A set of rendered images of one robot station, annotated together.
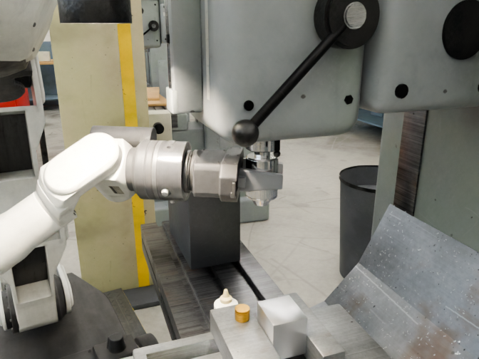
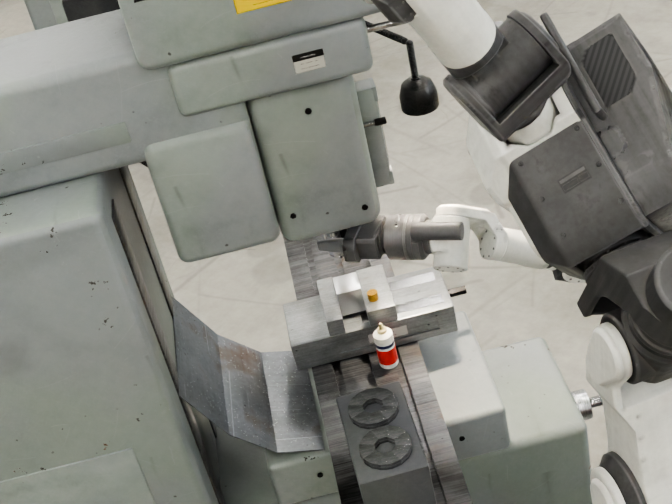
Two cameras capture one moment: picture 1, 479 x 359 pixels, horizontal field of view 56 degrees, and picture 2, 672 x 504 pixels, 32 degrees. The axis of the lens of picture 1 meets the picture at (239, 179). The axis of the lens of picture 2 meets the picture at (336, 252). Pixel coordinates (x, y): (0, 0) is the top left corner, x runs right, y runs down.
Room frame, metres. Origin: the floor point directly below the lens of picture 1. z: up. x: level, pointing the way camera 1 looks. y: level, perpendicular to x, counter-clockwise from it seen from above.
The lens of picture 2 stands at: (2.39, 0.55, 2.54)
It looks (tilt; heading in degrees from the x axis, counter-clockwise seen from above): 36 degrees down; 199
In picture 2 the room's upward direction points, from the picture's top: 14 degrees counter-clockwise
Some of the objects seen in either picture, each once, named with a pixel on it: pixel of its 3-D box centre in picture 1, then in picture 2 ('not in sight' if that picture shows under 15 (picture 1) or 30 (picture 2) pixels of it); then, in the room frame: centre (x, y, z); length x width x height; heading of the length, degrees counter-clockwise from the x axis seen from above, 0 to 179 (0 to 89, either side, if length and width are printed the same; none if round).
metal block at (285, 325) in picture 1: (281, 327); (349, 294); (0.54, -0.06, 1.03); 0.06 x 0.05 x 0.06; 19
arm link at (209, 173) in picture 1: (199, 173); (381, 237); (0.62, 0.06, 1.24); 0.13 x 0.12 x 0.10; 175
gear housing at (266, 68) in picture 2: not in sight; (264, 39); (0.63, -0.07, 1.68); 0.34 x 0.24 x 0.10; 110
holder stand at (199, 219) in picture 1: (201, 208); (388, 464); (1.01, 0.09, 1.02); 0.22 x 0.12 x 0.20; 21
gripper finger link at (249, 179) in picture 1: (260, 181); not in sight; (0.59, -0.03, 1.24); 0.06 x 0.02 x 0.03; 85
